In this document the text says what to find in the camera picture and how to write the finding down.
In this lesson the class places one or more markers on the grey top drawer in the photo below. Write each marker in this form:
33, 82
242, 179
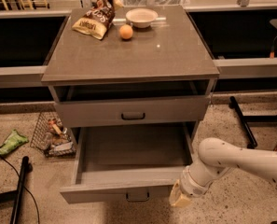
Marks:
132, 111

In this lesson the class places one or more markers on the orange fruit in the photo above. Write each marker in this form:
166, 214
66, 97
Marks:
125, 32

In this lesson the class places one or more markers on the grey drawer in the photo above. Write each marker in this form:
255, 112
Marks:
134, 163
132, 111

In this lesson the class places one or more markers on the black stand leg left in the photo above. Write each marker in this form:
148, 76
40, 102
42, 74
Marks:
16, 195

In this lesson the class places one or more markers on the brown chip bag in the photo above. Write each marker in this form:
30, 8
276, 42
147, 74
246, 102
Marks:
97, 20

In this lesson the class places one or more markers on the green snack bag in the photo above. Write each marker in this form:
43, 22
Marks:
12, 142

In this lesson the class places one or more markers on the black stand leg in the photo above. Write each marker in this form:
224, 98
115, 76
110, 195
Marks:
16, 195
246, 120

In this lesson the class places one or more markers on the white bowl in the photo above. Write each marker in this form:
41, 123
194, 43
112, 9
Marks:
141, 17

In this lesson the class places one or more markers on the wire basket with items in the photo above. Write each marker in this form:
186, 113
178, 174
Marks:
51, 138

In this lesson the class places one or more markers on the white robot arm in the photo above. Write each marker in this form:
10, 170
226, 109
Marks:
216, 158

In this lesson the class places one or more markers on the black stand leg right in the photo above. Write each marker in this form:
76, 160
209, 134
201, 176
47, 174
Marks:
246, 120

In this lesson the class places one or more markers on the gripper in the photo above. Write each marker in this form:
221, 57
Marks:
190, 187

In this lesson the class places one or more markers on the grey drawer cabinet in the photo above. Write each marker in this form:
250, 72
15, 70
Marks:
166, 59

